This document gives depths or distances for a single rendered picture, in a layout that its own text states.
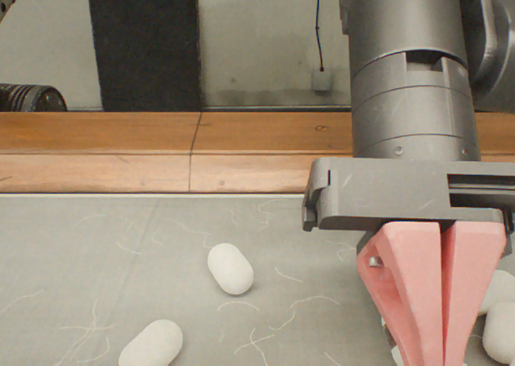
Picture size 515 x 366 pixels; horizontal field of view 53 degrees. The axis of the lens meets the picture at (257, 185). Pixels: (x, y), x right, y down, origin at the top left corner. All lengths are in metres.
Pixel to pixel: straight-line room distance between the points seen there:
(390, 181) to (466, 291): 0.05
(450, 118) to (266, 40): 2.10
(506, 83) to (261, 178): 0.19
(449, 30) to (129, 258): 0.22
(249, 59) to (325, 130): 1.90
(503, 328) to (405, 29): 0.15
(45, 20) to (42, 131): 1.98
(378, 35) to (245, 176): 0.18
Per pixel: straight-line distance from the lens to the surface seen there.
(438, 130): 0.23
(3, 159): 0.45
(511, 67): 0.29
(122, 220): 0.37
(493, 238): 0.22
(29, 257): 0.36
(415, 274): 0.21
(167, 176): 0.40
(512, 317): 0.28
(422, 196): 0.21
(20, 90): 1.00
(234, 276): 0.29
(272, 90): 2.38
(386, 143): 0.23
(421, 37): 0.26
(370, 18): 0.27
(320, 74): 2.33
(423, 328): 0.21
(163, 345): 0.25
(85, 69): 2.45
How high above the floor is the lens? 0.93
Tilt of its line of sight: 28 degrees down
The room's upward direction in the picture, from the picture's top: straight up
